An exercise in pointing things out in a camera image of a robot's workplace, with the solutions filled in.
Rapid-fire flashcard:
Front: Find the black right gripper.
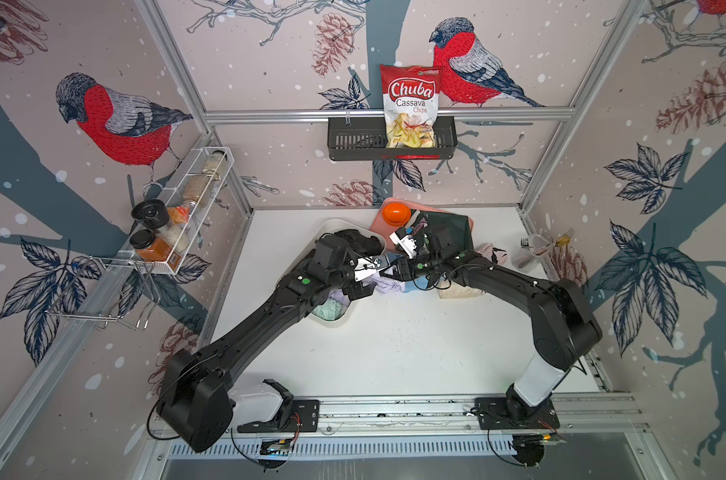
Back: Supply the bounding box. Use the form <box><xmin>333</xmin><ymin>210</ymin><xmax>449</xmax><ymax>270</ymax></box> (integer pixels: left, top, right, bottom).
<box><xmin>380</xmin><ymin>255</ymin><xmax>441</xmax><ymax>284</ymax></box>

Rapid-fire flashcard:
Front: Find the cream plastic storage box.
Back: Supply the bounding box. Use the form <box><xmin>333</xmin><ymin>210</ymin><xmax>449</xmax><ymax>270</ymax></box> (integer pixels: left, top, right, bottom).
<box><xmin>304</xmin><ymin>218</ymin><xmax>386</xmax><ymax>327</ymax></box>

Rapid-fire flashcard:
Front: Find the lilac umbrella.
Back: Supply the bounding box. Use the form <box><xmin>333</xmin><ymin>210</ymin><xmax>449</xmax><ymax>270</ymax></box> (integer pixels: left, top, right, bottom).
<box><xmin>370</xmin><ymin>273</ymin><xmax>407</xmax><ymax>295</ymax></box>
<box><xmin>329</xmin><ymin>289</ymin><xmax>351</xmax><ymax>306</ymax></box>

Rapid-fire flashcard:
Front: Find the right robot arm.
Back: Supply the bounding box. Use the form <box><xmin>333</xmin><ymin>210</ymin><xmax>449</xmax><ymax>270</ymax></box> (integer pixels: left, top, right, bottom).
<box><xmin>386</xmin><ymin>225</ymin><xmax>603</xmax><ymax>424</ymax></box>

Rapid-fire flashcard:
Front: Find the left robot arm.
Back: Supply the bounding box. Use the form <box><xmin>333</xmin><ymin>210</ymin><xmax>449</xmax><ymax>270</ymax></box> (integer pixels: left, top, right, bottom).
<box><xmin>154</xmin><ymin>229</ymin><xmax>385</xmax><ymax>453</ymax></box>

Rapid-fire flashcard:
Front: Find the pink folded umbrella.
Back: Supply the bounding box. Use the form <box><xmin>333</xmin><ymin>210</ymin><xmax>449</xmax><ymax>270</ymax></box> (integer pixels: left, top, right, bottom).
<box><xmin>476</xmin><ymin>243</ymin><xmax>508</xmax><ymax>265</ymax></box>

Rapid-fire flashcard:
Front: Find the dark green cloth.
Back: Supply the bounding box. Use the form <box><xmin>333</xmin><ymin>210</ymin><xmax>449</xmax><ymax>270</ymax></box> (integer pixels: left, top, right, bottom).
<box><xmin>417</xmin><ymin>211</ymin><xmax>474</xmax><ymax>252</ymax></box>

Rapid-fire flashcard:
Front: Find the orange plastic bowl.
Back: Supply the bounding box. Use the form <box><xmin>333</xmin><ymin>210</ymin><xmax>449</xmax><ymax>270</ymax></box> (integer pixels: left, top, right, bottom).
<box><xmin>381</xmin><ymin>201</ymin><xmax>412</xmax><ymax>227</ymax></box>

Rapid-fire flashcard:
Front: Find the Chuba cassava chips bag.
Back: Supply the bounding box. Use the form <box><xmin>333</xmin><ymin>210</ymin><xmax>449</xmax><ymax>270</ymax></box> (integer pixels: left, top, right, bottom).
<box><xmin>380</xmin><ymin>65</ymin><xmax>442</xmax><ymax>148</ymax></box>

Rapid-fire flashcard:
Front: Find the amber jar black lid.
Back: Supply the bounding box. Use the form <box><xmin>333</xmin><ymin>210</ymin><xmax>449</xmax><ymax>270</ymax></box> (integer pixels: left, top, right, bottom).
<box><xmin>129</xmin><ymin>229</ymin><xmax>173</xmax><ymax>262</ymax></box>

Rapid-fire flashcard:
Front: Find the black lid spice jar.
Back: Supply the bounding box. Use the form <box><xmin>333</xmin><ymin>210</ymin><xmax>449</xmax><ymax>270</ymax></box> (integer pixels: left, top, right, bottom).
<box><xmin>131</xmin><ymin>199</ymin><xmax>170</xmax><ymax>230</ymax></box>

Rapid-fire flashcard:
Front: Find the black wire wall basket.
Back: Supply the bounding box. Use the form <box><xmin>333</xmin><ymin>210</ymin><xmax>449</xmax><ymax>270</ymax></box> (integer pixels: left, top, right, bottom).
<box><xmin>327</xmin><ymin>117</ymin><xmax>458</xmax><ymax>161</ymax></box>

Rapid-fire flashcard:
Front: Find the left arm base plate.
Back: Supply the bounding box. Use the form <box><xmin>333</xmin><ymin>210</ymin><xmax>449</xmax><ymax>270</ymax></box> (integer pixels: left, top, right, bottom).
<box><xmin>237</xmin><ymin>399</ymin><xmax>320</xmax><ymax>434</ymax></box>

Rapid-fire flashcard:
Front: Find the white wire spice rack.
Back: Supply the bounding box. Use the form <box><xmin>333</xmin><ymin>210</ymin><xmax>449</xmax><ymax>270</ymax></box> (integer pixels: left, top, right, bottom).
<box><xmin>115</xmin><ymin>147</ymin><xmax>234</xmax><ymax>277</ymax></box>

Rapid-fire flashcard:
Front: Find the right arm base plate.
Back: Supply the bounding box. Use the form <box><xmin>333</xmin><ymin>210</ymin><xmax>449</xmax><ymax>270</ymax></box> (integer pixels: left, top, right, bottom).
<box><xmin>470</xmin><ymin>396</ymin><xmax>561</xmax><ymax>431</ymax></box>

